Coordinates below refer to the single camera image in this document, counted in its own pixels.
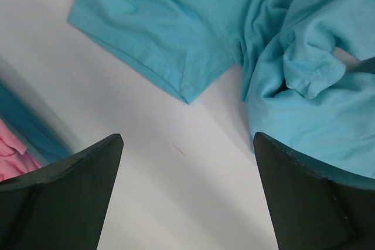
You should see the pink t shirt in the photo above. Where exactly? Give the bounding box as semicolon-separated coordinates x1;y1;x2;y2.
1;120;41;181

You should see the turquoise t shirt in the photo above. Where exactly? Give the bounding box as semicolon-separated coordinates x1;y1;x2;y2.
68;0;374;177

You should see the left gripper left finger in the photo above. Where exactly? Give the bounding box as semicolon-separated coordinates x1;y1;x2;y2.
1;133;123;249

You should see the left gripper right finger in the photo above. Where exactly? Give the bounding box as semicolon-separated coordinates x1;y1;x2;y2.
254;132;374;250

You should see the blue plastic basket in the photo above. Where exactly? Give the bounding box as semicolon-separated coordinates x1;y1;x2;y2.
1;57;74;155

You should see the blue garment in basket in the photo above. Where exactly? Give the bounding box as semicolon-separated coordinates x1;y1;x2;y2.
1;83;72;165

